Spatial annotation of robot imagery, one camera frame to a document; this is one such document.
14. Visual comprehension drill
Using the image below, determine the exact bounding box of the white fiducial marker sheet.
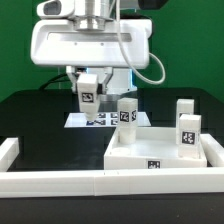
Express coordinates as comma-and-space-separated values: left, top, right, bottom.
64, 111, 152, 128

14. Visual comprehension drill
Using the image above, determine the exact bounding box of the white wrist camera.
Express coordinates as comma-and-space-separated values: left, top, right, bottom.
37, 0, 75, 19

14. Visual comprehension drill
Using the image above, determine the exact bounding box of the black cable bundle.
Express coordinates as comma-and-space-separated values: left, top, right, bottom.
39, 73, 69, 91

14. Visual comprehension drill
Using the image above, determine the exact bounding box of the white U-shaped obstacle fence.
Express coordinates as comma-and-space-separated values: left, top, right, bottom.
0, 138, 224, 198

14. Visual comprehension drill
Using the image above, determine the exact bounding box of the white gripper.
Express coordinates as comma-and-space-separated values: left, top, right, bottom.
31, 19, 152, 94

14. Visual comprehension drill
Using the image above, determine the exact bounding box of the white square tabletop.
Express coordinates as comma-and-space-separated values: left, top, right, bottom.
104, 127, 207, 170

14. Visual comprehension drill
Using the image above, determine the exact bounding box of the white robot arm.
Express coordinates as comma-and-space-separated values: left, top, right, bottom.
30, 0, 168, 85

